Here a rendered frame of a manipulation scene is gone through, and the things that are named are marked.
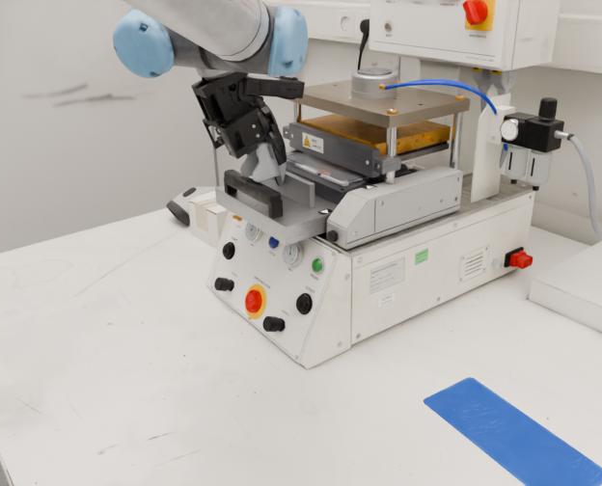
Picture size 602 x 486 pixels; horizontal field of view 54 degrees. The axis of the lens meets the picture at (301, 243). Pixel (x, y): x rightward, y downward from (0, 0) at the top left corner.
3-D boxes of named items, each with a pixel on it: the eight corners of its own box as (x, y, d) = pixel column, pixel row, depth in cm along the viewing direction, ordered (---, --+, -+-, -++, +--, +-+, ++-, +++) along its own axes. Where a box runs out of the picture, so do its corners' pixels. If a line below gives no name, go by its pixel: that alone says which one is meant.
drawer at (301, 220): (345, 173, 120) (346, 134, 117) (426, 203, 104) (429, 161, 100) (216, 207, 105) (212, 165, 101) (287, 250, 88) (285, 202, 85)
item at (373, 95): (384, 118, 124) (386, 53, 119) (508, 150, 101) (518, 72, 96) (288, 138, 112) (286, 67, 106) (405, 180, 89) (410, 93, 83)
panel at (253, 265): (209, 287, 115) (238, 196, 112) (299, 363, 93) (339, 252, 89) (201, 286, 113) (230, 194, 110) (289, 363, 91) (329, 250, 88)
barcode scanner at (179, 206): (234, 201, 158) (232, 172, 154) (251, 209, 152) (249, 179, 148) (164, 220, 147) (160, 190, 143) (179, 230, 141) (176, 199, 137)
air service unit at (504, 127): (494, 172, 105) (504, 88, 99) (569, 195, 95) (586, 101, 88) (474, 178, 103) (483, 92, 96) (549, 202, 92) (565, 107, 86)
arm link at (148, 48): (184, 22, 64) (227, -14, 71) (96, 15, 67) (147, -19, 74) (198, 89, 69) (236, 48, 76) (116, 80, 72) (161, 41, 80)
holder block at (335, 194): (342, 157, 117) (342, 144, 116) (416, 184, 102) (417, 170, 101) (272, 175, 108) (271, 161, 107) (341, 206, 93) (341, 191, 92)
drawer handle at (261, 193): (234, 190, 102) (232, 167, 100) (284, 216, 90) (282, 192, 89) (224, 192, 100) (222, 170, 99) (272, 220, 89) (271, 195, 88)
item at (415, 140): (369, 126, 118) (371, 77, 114) (455, 150, 102) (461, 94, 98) (300, 142, 110) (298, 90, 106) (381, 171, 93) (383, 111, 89)
